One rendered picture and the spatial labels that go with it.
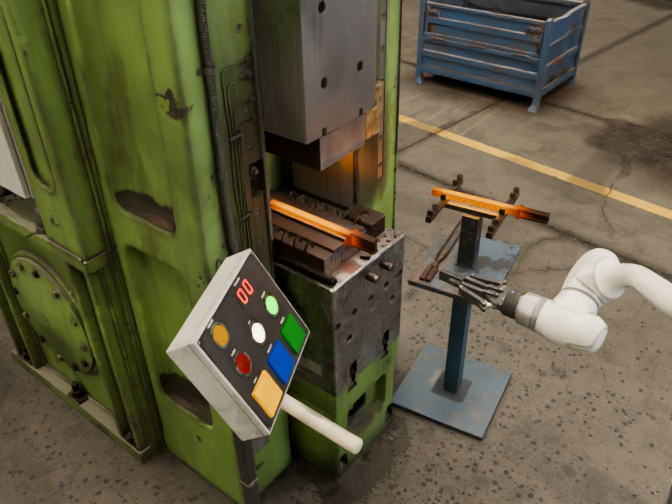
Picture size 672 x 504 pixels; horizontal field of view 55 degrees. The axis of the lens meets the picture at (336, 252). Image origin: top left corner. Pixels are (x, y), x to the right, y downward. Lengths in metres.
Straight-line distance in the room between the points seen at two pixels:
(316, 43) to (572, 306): 0.88
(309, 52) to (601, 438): 1.93
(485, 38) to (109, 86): 4.15
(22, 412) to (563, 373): 2.32
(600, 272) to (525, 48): 3.90
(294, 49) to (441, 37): 4.27
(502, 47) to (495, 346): 3.04
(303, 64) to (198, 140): 0.30
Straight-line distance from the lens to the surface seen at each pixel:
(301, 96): 1.61
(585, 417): 2.90
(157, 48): 1.53
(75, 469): 2.79
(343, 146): 1.78
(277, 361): 1.51
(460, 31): 5.71
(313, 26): 1.58
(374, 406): 2.57
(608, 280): 1.70
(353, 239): 1.94
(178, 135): 1.58
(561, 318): 1.66
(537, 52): 5.43
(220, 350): 1.37
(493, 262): 2.44
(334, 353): 2.03
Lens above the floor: 2.08
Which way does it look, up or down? 35 degrees down
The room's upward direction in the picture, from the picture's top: 1 degrees counter-clockwise
